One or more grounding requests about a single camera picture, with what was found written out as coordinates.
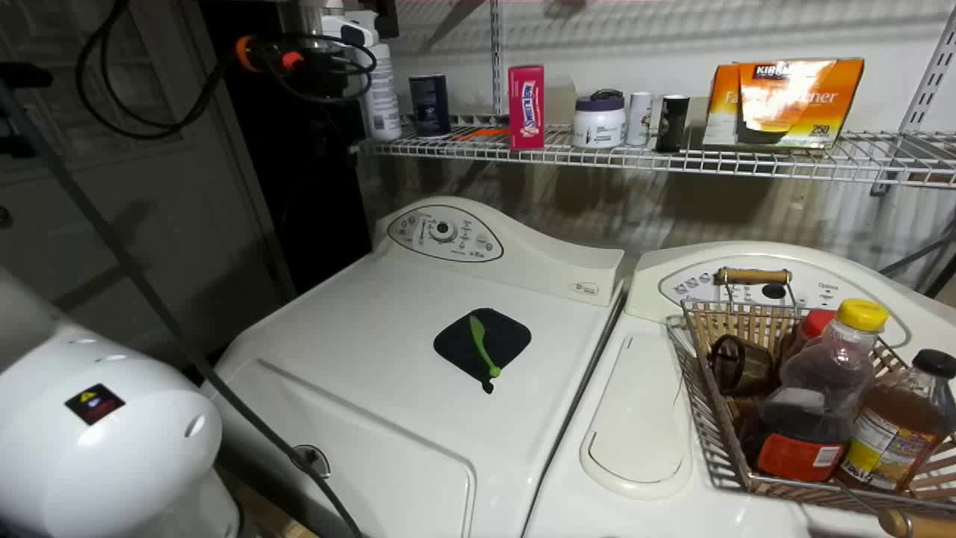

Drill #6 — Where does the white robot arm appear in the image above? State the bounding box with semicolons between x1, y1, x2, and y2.
0;271;241;538

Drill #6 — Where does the white left washing machine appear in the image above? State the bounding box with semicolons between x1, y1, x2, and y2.
217;196;624;538

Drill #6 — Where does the white washing machine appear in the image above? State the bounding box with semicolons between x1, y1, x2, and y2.
523;243;956;538
217;196;624;538

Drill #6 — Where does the white right washing machine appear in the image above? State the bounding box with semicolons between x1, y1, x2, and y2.
523;243;956;538

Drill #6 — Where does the black pad with green strip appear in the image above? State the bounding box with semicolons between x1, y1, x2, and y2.
432;308;532;392

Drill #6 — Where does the white spray bottle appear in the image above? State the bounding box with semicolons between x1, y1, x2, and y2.
317;0;401;141

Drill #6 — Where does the dark blue box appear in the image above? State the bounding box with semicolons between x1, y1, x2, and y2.
410;75;450;133

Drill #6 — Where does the pink box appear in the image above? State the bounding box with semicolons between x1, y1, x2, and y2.
507;66;544;150

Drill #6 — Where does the white jar with dark lid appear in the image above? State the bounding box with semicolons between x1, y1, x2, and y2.
573;89;624;150

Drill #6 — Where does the white small container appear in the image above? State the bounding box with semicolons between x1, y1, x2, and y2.
628;89;652;147

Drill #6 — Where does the black cylinder can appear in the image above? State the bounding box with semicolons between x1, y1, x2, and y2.
658;96;691;153

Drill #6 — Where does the orange cardboard box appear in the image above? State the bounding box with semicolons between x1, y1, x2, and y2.
701;56;863;150

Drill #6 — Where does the red-capped bottle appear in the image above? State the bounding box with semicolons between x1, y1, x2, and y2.
786;308;833;356

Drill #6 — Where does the yellow-capped dark liquid bottle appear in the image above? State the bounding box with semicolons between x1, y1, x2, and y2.
748;298;886;482

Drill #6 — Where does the black-capped amber liquid bottle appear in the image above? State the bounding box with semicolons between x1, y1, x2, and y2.
836;349;956;494

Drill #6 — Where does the grey tripod pole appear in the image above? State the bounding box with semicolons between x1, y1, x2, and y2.
0;78;364;538

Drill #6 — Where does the orange black cable bundle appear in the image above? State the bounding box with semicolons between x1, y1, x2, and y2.
234;27;383;108

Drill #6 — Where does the wire basket with wooden handle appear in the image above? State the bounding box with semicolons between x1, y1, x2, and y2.
667;265;956;521

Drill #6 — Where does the black hanging cable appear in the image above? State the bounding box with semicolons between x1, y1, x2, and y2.
74;0;234;144

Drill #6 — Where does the white wire shelf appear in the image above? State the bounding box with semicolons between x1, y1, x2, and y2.
370;130;956;190

